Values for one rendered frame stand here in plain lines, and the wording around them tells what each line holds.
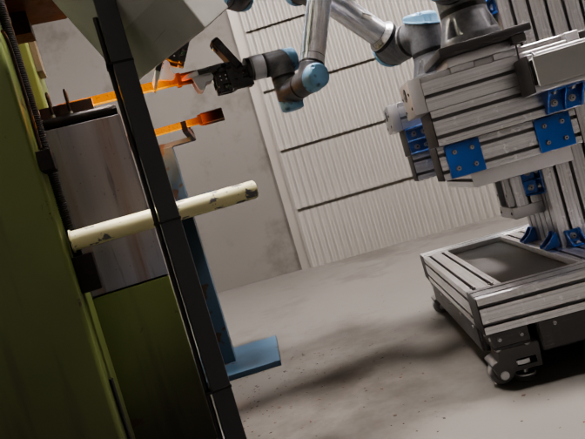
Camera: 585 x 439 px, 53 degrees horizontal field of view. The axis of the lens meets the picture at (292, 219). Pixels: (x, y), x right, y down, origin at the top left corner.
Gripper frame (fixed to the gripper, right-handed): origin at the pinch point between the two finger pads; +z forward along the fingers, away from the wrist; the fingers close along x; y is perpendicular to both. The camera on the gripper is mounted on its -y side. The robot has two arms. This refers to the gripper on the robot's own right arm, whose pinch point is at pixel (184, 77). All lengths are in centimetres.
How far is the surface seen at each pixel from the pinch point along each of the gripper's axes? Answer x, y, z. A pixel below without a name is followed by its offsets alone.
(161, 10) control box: -66, 2, 11
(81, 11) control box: -49, -7, 24
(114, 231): -39, 39, 31
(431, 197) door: 212, 77, -180
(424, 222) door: 215, 94, -171
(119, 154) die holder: -16.0, 19.3, 25.1
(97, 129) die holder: -16.0, 11.4, 28.6
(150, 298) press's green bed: -16, 58, 29
